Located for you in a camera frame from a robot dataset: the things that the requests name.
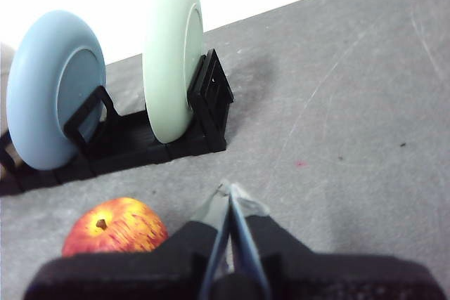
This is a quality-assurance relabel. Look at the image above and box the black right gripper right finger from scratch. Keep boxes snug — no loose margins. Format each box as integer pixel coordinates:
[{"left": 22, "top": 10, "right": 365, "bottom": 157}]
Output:
[{"left": 230, "top": 182, "right": 446, "bottom": 300}]

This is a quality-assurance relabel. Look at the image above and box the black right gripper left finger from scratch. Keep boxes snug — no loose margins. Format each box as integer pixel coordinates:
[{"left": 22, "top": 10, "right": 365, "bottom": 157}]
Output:
[{"left": 23, "top": 180, "right": 232, "bottom": 300}]

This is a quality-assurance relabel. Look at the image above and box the red yellow apple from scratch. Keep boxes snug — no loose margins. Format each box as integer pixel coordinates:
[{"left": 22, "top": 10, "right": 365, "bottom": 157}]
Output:
[{"left": 62, "top": 197, "right": 169, "bottom": 258}]

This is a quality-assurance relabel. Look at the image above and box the black plastic plate rack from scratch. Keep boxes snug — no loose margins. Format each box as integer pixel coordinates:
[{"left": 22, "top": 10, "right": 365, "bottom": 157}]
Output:
[{"left": 0, "top": 48, "right": 235, "bottom": 197}]

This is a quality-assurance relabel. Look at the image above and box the pale green plate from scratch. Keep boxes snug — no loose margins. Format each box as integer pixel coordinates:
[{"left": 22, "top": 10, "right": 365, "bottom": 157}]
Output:
[{"left": 141, "top": 0, "right": 205, "bottom": 145}]

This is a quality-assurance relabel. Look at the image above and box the light blue plate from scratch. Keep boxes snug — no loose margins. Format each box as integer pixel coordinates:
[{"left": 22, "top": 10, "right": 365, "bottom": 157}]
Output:
[{"left": 6, "top": 9, "right": 108, "bottom": 171}]

